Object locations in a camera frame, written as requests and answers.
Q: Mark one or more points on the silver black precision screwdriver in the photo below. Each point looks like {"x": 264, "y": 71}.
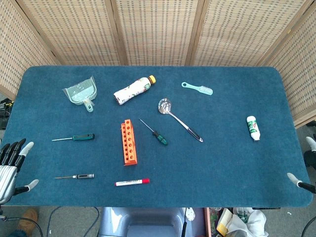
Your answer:
{"x": 84, "y": 176}

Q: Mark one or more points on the green black striped screwdriver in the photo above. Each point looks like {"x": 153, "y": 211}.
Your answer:
{"x": 161, "y": 139}

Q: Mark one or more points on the brown shoe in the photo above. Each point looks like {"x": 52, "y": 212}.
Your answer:
{"x": 28, "y": 219}

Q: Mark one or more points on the slotted steel spoon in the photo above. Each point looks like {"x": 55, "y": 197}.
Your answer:
{"x": 164, "y": 106}

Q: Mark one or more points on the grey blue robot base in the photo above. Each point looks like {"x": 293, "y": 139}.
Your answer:
{"x": 148, "y": 222}

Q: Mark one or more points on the blue table mat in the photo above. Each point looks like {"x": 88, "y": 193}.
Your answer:
{"x": 222, "y": 160}

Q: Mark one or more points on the small white green bottle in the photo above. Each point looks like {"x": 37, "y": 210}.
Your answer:
{"x": 253, "y": 127}

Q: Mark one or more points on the woven wooden folding screen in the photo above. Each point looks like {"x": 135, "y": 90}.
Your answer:
{"x": 158, "y": 29}

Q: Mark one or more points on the dark green slim screwdriver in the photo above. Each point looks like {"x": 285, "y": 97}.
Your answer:
{"x": 84, "y": 137}

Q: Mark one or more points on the white perforated plate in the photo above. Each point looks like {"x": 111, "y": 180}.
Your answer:
{"x": 190, "y": 214}

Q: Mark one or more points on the printed bottle orange cap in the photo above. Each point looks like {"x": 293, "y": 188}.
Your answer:
{"x": 130, "y": 91}

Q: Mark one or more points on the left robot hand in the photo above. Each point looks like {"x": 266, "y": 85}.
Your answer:
{"x": 8, "y": 170}

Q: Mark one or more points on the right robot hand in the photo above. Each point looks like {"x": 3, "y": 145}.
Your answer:
{"x": 311, "y": 160}

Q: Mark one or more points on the orange tool holder rack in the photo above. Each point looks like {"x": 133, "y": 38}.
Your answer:
{"x": 128, "y": 145}

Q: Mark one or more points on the black equipment pile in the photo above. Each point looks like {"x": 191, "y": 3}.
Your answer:
{"x": 4, "y": 116}

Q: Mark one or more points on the mint green brush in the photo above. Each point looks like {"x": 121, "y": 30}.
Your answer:
{"x": 205, "y": 89}

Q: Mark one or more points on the white marker red cap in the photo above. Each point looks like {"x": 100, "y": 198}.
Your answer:
{"x": 130, "y": 182}

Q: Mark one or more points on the white plastic bag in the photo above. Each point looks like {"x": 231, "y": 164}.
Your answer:
{"x": 251, "y": 222}

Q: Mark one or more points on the clear green dustpan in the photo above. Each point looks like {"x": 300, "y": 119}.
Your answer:
{"x": 80, "y": 92}

